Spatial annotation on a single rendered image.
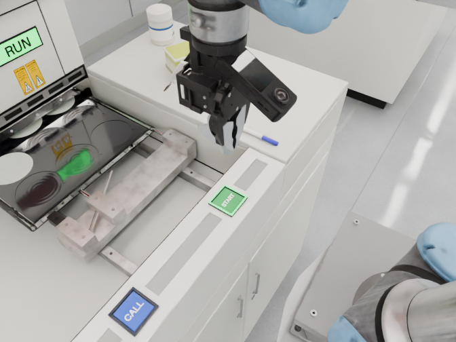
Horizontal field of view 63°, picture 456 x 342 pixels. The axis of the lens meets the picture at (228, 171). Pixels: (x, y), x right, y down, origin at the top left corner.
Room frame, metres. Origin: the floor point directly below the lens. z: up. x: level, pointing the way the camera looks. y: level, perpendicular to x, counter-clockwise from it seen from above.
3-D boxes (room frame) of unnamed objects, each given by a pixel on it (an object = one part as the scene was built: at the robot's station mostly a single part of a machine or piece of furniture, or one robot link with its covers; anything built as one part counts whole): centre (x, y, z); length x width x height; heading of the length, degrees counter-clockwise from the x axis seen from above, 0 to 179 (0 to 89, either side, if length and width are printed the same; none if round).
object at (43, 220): (0.56, 0.29, 0.90); 0.38 x 0.01 x 0.01; 146
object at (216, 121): (0.42, 0.01, 1.19); 0.05 x 0.02 x 0.09; 146
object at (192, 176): (0.68, 0.20, 0.84); 0.50 x 0.02 x 0.03; 56
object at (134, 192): (0.53, 0.22, 0.87); 0.36 x 0.08 x 0.03; 146
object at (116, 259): (0.46, 0.35, 0.84); 0.50 x 0.02 x 0.03; 56
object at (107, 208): (0.47, 0.26, 0.89); 0.08 x 0.03 x 0.03; 56
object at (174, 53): (0.87, 0.12, 1.00); 0.07 x 0.07 x 0.07; 31
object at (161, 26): (1.03, 0.19, 1.01); 0.07 x 0.07 x 0.10
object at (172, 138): (0.67, 0.12, 0.89); 0.08 x 0.03 x 0.03; 56
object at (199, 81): (0.45, 0.02, 1.25); 0.09 x 0.08 x 0.12; 56
